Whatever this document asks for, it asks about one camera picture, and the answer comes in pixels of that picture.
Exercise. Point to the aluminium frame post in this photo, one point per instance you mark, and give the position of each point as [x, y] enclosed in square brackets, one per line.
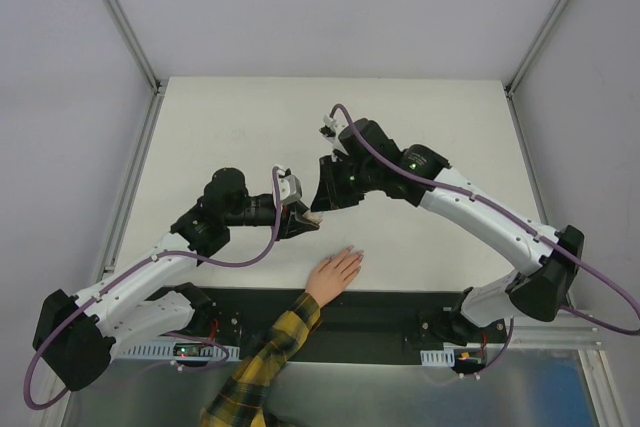
[541, 37]
[133, 44]

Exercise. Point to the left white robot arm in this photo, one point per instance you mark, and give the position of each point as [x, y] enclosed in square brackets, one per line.
[79, 335]

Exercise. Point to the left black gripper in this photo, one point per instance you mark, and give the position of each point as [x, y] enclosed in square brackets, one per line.
[286, 222]

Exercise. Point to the left white cable duct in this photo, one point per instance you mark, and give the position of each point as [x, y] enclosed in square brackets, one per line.
[166, 350]

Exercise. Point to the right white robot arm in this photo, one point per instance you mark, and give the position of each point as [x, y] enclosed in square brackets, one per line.
[364, 159]

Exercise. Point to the right aluminium frame post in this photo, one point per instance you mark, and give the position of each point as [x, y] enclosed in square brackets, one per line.
[541, 37]

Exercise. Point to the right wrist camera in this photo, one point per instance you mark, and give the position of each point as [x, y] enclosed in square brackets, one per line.
[332, 130]

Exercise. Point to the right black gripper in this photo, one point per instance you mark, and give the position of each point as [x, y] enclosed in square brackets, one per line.
[338, 184]

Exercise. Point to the left aluminium frame rail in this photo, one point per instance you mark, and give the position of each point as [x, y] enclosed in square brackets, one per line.
[51, 385]

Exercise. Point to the person's hand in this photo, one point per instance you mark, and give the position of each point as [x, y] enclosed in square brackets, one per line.
[333, 275]

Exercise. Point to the left aluminium frame post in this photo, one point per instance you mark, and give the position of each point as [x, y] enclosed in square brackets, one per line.
[133, 44]

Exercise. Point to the right white cable duct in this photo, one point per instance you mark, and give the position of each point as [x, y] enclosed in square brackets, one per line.
[438, 358]

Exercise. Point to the white cable duct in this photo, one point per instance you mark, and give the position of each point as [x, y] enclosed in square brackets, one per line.
[166, 350]
[438, 358]

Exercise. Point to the beige nail polish bottle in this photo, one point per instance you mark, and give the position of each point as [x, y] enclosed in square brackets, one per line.
[316, 218]

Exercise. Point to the yellow plaid sleeve forearm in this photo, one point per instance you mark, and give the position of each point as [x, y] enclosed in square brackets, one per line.
[241, 400]

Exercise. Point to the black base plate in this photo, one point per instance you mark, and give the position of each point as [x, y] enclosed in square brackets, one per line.
[359, 327]

